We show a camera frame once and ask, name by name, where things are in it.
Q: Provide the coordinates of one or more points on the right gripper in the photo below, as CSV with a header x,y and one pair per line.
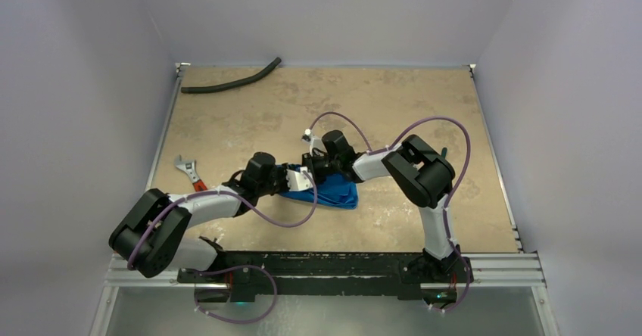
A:
x,y
311,162

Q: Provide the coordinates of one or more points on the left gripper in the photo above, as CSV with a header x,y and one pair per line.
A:
x,y
282,171

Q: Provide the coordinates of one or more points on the blue cloth napkin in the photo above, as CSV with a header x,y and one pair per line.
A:
x,y
334,191

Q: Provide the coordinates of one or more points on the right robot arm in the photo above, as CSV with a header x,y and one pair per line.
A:
x,y
420,172

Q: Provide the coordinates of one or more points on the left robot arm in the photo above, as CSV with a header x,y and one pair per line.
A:
x,y
151,237

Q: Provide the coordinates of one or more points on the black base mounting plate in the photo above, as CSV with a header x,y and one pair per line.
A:
x,y
260,282

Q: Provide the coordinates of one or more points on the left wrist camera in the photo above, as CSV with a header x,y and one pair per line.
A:
x,y
299,179

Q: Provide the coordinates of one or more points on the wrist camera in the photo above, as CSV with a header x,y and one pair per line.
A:
x,y
299,179
315,143

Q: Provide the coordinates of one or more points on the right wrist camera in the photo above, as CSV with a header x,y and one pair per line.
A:
x,y
315,143

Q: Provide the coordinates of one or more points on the red handled wrench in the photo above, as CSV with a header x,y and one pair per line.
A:
x,y
188,167

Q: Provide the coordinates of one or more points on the aluminium frame rail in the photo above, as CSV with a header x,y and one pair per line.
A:
x,y
488,270

